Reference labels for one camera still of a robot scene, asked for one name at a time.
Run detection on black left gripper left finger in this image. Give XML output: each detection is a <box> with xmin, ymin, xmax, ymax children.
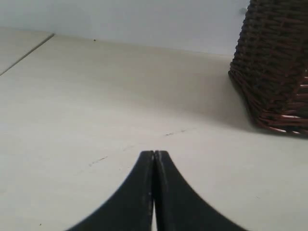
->
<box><xmin>69</xmin><ymin>151</ymin><xmax>154</xmax><ymax>231</ymax></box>

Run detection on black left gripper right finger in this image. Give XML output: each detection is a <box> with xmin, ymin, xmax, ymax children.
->
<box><xmin>154</xmin><ymin>151</ymin><xmax>245</xmax><ymax>231</ymax></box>

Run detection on dark red wicker basket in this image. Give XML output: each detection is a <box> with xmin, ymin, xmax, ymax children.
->
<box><xmin>228</xmin><ymin>0</ymin><xmax>308</xmax><ymax>136</ymax></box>

